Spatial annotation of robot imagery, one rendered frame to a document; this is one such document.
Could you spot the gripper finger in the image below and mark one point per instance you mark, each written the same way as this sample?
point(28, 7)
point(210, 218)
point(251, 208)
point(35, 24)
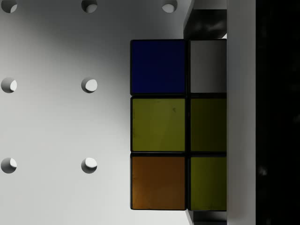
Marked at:
point(206, 23)
point(208, 216)

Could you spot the puzzle cube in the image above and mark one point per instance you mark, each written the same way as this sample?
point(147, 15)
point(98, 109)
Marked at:
point(158, 124)

